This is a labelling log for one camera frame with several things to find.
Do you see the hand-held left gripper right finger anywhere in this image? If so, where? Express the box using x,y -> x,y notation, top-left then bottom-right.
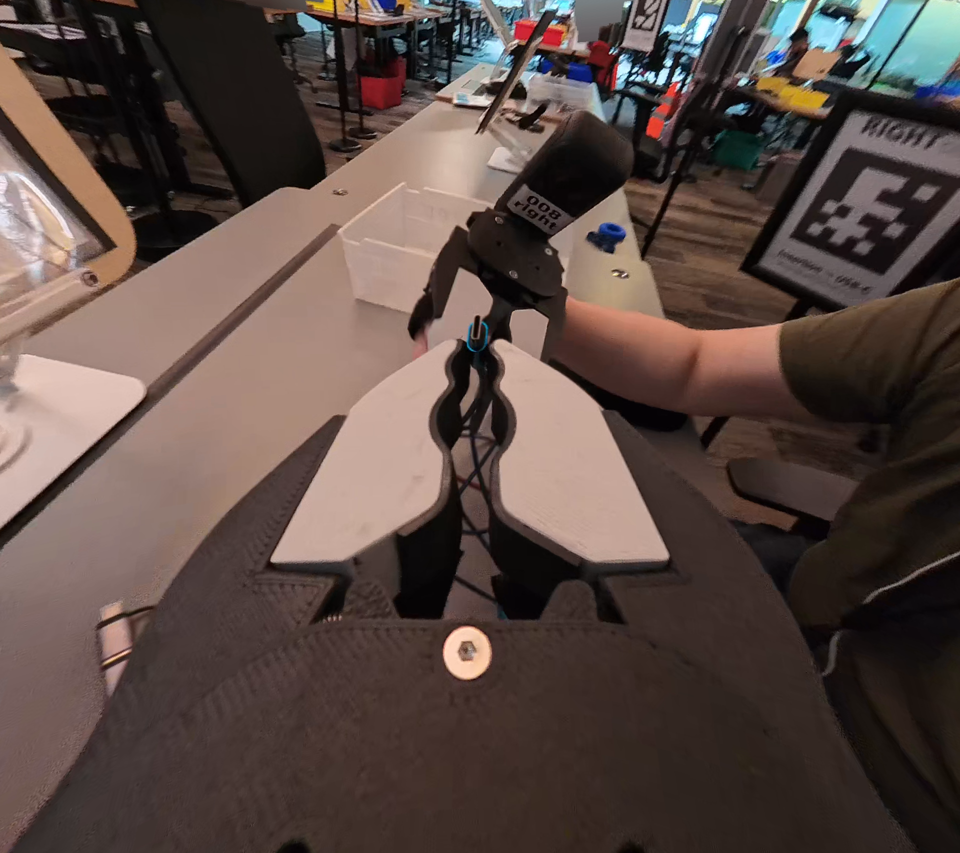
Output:
489,340 -> 671,569

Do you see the person's right forearm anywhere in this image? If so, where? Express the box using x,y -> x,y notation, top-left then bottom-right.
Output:
558,294 -> 807,423

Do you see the green storage bin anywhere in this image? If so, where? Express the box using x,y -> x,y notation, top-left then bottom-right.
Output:
711,130 -> 764,172

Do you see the red storage bin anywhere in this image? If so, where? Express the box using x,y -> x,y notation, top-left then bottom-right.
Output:
358,56 -> 408,112

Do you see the orange traffic cone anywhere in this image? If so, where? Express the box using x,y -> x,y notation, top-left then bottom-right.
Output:
645,80 -> 682,142

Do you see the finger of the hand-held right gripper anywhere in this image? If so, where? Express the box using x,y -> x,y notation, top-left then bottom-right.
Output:
407,226 -> 474,342
540,289 -> 570,364

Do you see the small marker sign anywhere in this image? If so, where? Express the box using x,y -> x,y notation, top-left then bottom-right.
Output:
621,0 -> 674,54

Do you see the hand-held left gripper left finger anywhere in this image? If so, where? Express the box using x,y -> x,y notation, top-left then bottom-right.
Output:
268,337 -> 470,567

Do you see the white plastic bin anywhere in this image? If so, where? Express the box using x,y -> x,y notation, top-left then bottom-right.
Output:
337,181 -> 526,314

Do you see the white pad at left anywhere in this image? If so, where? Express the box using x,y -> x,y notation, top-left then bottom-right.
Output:
0,313 -> 147,532

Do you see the large black framed marker sign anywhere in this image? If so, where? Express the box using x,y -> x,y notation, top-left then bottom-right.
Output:
741,89 -> 960,314

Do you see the black office chair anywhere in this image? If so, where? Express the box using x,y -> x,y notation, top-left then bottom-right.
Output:
129,0 -> 329,262

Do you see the black tablet on clear stand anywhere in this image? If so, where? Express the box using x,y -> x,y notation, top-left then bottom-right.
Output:
474,5 -> 562,173

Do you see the person's olive shirt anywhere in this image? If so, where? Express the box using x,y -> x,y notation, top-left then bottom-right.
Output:
778,279 -> 960,853

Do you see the black chair armrest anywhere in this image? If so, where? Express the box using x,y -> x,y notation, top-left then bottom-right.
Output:
726,457 -> 861,541

